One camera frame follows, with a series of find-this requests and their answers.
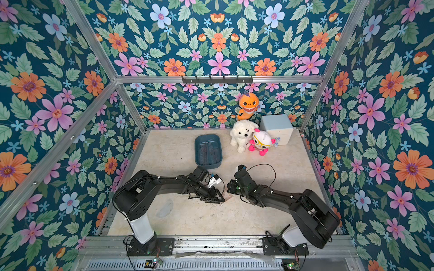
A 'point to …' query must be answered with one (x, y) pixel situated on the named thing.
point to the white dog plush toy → (241, 132)
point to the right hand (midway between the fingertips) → (226, 184)
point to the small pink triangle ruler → (226, 195)
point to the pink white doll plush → (261, 141)
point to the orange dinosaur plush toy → (249, 103)
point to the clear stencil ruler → (213, 153)
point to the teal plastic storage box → (209, 138)
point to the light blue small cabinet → (278, 126)
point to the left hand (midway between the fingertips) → (222, 201)
